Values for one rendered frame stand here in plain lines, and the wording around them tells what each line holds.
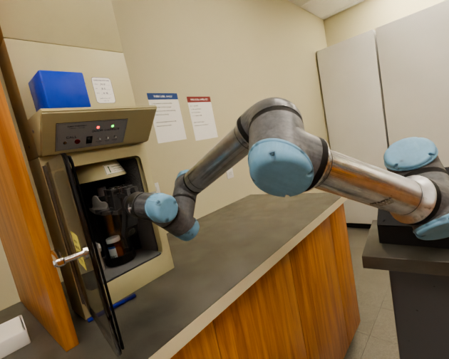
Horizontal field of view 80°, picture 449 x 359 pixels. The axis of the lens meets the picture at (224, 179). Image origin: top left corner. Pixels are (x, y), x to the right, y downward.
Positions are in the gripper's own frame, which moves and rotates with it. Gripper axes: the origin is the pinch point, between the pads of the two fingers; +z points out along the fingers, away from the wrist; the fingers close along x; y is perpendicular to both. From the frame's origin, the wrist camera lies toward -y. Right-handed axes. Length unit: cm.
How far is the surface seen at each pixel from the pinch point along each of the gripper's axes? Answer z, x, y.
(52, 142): -14.3, 15.5, 23.0
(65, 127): -17.1, 12.7, 26.0
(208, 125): 34, -92, 24
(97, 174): -7.1, 3.5, 11.9
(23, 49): -7.3, 14.5, 47.3
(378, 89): -26, -293, 38
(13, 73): -7.6, 17.9, 41.2
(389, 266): -76, -42, -26
